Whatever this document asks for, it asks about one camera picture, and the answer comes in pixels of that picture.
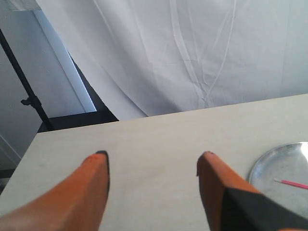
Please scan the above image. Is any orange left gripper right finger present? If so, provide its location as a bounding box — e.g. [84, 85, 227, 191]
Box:
[196, 152, 308, 231]

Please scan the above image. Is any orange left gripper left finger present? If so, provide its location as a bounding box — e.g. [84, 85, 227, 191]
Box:
[0, 151, 110, 231]

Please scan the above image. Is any pink plastic tube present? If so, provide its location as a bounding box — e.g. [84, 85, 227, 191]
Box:
[274, 179, 308, 190]

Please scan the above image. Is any round stainless steel plate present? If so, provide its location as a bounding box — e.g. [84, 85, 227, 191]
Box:
[247, 142, 308, 218]

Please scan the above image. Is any dark stand behind table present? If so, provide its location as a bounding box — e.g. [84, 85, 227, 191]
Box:
[0, 30, 54, 131]

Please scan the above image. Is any white board panel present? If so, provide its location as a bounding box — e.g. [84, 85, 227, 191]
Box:
[0, 6, 97, 129]

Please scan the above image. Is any white backdrop cloth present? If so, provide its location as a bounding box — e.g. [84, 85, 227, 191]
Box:
[38, 0, 308, 120]

